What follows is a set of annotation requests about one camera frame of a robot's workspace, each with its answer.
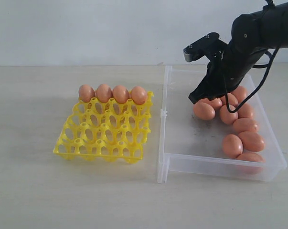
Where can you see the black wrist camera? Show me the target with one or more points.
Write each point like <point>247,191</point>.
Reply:
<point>209,46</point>

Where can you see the clear plastic bin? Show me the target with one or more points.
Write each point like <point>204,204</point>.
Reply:
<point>191,145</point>

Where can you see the yellow plastic egg tray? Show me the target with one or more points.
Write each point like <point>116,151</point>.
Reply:
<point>110,131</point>

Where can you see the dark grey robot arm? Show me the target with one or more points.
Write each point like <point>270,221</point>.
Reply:
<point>252,35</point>

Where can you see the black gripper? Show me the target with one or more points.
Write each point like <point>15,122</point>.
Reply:
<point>228,73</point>

